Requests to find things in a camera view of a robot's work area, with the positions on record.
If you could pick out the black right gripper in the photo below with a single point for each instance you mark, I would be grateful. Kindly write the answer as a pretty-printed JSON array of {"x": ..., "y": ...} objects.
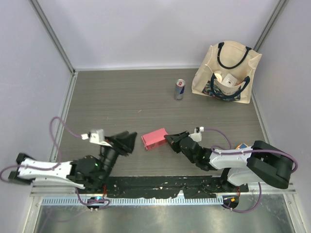
[{"x": 173, "y": 139}]

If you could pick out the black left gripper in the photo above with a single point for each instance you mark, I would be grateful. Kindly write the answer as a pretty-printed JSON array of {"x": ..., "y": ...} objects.
[{"x": 123, "y": 143}]

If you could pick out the pink paper box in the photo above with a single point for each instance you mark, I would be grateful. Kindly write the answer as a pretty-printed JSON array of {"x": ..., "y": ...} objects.
[{"x": 154, "y": 139}]

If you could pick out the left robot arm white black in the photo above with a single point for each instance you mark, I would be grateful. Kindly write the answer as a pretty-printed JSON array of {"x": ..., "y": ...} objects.
[{"x": 88, "y": 173}]

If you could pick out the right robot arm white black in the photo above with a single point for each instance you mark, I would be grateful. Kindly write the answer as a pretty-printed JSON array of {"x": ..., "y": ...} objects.
[{"x": 257, "y": 163}]

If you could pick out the orange blue small box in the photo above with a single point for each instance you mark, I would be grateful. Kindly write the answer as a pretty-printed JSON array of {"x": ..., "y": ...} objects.
[{"x": 241, "y": 146}]

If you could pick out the white box in bag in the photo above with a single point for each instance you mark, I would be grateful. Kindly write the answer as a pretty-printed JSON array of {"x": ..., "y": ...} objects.
[{"x": 229, "y": 80}]

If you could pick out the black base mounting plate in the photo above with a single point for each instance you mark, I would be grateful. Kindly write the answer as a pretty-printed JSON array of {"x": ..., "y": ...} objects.
[{"x": 165, "y": 187}]

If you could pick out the silver blue drink can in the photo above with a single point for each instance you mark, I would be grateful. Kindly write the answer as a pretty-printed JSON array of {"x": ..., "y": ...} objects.
[{"x": 179, "y": 89}]

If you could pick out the white tape roll in bag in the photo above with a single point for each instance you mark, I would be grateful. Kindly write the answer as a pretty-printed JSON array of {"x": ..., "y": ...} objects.
[{"x": 219, "y": 76}]

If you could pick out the beige canvas tote bag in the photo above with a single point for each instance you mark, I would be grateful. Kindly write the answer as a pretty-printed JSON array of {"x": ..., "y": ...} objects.
[{"x": 228, "y": 57}]

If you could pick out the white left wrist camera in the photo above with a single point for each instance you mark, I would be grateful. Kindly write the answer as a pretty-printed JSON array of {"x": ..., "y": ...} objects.
[{"x": 96, "y": 137}]

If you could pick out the grey slotted cable duct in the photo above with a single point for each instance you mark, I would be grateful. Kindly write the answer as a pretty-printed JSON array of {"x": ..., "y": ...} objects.
[{"x": 179, "y": 200}]

